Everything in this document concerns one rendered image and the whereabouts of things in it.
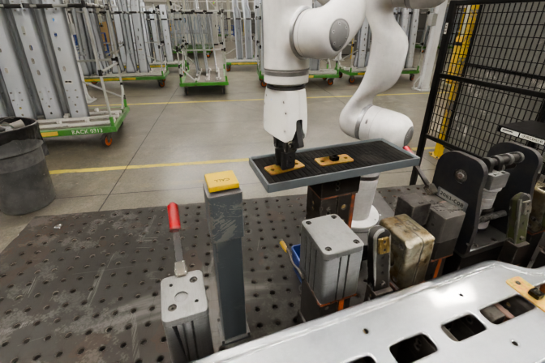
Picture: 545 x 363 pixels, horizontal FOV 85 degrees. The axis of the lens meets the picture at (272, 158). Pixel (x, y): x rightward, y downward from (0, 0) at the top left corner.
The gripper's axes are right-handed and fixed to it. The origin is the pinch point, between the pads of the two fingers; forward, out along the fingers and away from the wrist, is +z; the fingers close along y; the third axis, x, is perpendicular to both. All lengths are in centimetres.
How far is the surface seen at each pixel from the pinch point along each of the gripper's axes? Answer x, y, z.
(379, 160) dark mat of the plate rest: 20.9, 7.0, 2.5
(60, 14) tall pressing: -60, -400, -32
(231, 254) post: -13.8, 0.7, 20.2
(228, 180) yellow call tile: -12.7, -0.6, 2.4
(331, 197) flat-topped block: 9.2, 5.3, 9.9
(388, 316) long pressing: 3.2, 28.7, 18.5
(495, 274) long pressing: 28.7, 32.4, 18.6
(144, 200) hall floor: -22, -201, 118
